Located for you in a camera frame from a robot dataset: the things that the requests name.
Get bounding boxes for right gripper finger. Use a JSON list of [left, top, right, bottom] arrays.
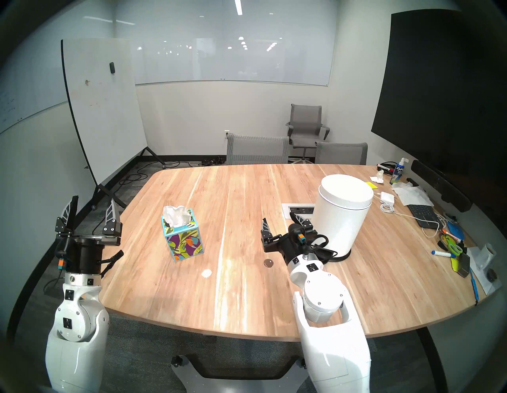
[[261, 217, 278, 244], [290, 212, 314, 232]]

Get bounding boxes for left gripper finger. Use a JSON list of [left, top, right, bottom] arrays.
[[55, 195, 79, 238], [102, 199, 122, 237]]

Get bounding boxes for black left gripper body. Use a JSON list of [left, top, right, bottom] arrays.
[[56, 236, 121, 274]]

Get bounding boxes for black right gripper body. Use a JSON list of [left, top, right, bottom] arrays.
[[263, 234, 313, 262]]

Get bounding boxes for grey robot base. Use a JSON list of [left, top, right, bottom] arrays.
[[171, 355, 313, 393]]

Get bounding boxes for colourful toucan tissue box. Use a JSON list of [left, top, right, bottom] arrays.
[[161, 209, 205, 263]]

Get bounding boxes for table power outlet box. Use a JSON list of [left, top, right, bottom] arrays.
[[282, 203, 316, 219]]

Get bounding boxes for white pedal trash can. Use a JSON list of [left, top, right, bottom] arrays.
[[307, 174, 374, 262]]

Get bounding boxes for grey fabric office chair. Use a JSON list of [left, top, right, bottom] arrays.
[[315, 142, 368, 165]]

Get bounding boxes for grey mesh office chair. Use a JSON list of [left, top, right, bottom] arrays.
[[226, 133, 290, 166]]

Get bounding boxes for grey armrest office chair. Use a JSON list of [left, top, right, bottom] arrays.
[[286, 104, 330, 163]]

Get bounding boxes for whiteboard cleaner spray bottle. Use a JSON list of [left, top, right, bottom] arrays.
[[390, 157, 409, 185]]

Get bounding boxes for white paper towel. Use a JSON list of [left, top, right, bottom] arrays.
[[392, 182, 434, 206]]

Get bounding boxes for rolling whiteboard on stand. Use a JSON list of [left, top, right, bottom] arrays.
[[61, 38, 167, 208]]

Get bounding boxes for black keyboard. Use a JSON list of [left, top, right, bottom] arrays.
[[407, 204, 442, 229]]

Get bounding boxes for black video sound bar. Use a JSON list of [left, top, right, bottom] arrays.
[[411, 160, 473, 212]]

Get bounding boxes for dark block with yellow edge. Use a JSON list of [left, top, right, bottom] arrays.
[[452, 254, 471, 278]]

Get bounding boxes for white paper cup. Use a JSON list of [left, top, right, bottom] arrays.
[[473, 243, 497, 270]]

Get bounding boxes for white paper sheet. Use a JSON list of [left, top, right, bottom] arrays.
[[467, 248, 501, 296]]

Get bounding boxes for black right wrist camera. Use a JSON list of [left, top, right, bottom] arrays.
[[288, 223, 309, 246]]

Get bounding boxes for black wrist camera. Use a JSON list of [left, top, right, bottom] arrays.
[[55, 238, 69, 272], [288, 223, 309, 246]]

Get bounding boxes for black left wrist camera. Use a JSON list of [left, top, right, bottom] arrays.
[[55, 238, 69, 272]]

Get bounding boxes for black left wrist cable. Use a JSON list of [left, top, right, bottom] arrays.
[[99, 250, 124, 278]]

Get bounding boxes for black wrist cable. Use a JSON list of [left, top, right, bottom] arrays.
[[303, 234, 338, 264], [99, 250, 124, 278]]

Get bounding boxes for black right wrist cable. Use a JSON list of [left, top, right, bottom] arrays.
[[303, 234, 338, 264]]

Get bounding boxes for black floor cable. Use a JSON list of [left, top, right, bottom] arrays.
[[123, 158, 198, 187]]

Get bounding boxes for white charger cable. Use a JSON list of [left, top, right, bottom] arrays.
[[372, 193, 443, 238]]

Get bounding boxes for wall whiteboard with writing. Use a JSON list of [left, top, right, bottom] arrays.
[[0, 8, 115, 134]]

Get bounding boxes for green handled scissors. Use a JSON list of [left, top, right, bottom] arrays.
[[440, 234, 464, 256]]

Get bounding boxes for wide glass wall whiteboard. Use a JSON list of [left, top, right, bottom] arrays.
[[115, 0, 337, 86]]

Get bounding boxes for large black wall screen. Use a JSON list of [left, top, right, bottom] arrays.
[[371, 9, 507, 191]]

